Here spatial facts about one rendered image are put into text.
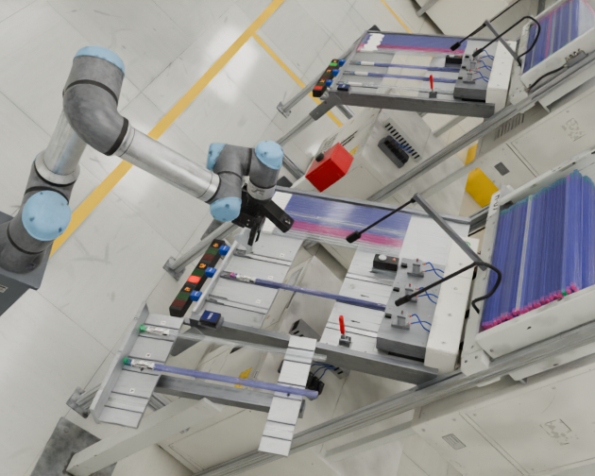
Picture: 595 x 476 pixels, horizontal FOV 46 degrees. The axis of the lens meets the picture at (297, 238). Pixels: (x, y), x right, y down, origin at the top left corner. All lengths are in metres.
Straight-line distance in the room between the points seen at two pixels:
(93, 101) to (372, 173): 1.93
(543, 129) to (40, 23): 2.23
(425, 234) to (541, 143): 0.94
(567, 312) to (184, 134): 2.29
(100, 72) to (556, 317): 1.15
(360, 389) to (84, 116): 1.45
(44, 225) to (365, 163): 1.79
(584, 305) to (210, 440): 1.37
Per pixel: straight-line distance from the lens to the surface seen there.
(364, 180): 3.32
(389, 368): 1.91
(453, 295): 2.00
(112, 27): 3.67
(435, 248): 2.27
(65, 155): 1.86
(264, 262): 2.20
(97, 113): 1.58
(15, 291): 2.11
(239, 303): 2.07
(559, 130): 3.07
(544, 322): 1.69
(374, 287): 2.11
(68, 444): 2.56
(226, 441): 2.45
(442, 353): 1.86
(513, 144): 3.11
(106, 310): 2.79
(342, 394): 2.49
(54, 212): 1.89
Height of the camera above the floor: 2.28
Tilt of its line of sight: 39 degrees down
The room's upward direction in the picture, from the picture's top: 56 degrees clockwise
